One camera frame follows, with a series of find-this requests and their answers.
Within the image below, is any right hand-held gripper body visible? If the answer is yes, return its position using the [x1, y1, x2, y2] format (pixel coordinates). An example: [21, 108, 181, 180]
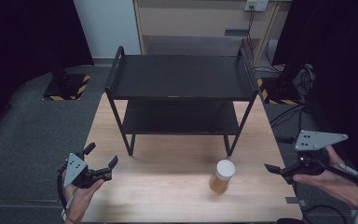
[281, 130, 350, 186]

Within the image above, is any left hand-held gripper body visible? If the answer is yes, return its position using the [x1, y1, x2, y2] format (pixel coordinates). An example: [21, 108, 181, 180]
[57, 151, 113, 189]

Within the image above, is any light wooden cabinet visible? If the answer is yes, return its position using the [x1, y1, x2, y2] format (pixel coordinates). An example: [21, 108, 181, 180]
[132, 0, 293, 67]

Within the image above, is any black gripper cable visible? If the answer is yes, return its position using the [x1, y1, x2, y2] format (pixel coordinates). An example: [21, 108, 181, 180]
[56, 161, 76, 222]
[321, 160, 358, 218]

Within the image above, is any black two-tier metal shelf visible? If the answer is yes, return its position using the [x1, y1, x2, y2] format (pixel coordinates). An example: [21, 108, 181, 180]
[103, 45, 260, 157]

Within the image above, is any black socket cable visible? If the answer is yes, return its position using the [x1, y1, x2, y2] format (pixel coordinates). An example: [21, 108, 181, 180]
[245, 5, 281, 73]

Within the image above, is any tangled cable bundle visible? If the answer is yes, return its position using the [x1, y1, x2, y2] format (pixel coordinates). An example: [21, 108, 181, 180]
[292, 63, 317, 97]

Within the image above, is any black curtain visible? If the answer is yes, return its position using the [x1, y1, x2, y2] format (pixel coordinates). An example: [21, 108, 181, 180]
[271, 0, 358, 175]
[0, 0, 95, 138]

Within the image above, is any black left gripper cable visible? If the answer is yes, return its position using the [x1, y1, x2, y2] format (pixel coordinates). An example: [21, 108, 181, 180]
[56, 161, 76, 222]

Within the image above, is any grey tape strip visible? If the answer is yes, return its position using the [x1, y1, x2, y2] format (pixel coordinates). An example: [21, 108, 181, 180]
[284, 196, 308, 207]

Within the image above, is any amber jar with white lid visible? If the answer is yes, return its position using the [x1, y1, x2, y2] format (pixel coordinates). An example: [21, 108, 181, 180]
[208, 159, 237, 195]

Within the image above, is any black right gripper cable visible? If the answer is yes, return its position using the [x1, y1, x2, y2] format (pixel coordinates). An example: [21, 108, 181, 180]
[321, 160, 358, 218]

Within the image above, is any black floor cable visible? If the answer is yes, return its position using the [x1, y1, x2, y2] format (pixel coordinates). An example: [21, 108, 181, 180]
[268, 104, 309, 129]

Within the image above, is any black stand base striped tape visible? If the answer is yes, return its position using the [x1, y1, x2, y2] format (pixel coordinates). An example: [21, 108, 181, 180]
[42, 72, 91, 102]
[256, 77, 306, 105]

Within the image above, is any white wall power socket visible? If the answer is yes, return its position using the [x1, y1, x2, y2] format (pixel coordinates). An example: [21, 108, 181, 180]
[243, 0, 270, 13]

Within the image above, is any person's right hand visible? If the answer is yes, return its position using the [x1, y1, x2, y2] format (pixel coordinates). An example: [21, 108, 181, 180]
[292, 145, 358, 207]

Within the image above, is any person's left hand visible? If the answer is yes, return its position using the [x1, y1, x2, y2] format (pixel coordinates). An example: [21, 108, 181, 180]
[61, 170, 105, 224]

